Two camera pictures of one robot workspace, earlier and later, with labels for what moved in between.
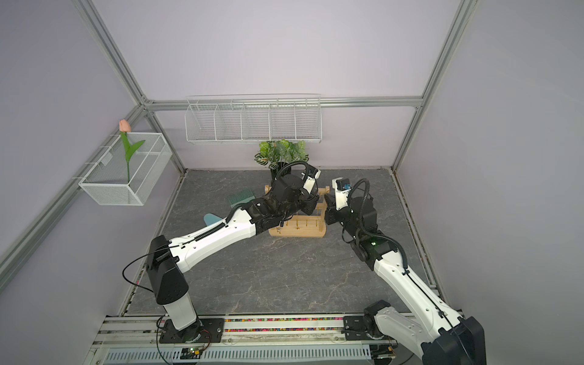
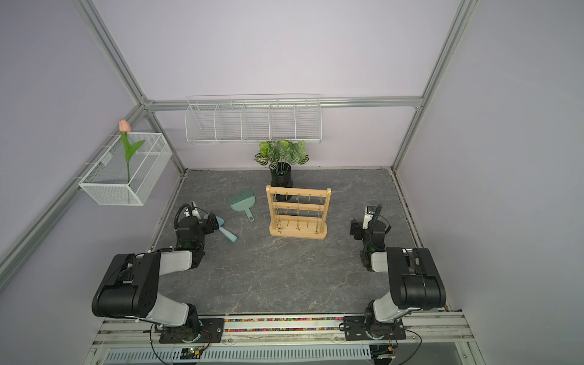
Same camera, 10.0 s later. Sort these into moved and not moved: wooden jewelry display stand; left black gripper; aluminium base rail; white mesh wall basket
Moved: left black gripper
Not moved: wooden jewelry display stand; white mesh wall basket; aluminium base rail
